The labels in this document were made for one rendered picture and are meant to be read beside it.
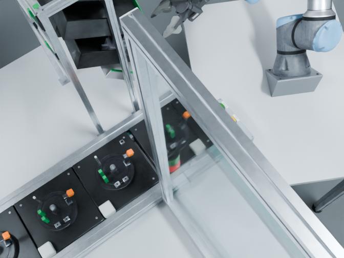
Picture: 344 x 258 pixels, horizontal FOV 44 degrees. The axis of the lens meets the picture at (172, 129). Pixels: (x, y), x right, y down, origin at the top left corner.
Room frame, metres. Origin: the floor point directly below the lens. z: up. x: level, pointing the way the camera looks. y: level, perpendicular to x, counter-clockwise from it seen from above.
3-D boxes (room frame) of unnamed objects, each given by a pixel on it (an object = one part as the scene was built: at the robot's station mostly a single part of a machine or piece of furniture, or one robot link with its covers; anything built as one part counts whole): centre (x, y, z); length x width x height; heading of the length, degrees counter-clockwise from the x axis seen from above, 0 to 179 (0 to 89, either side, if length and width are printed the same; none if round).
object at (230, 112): (0.63, -0.23, 0.93); 0.21 x 0.07 x 0.06; 30
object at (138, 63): (0.36, 0.04, 1.46); 0.03 x 0.03 x 1.00; 30
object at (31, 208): (0.35, 0.43, 1.01); 0.24 x 0.24 x 0.13; 30
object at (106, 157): (0.47, 0.22, 1.01); 0.24 x 0.24 x 0.13; 30
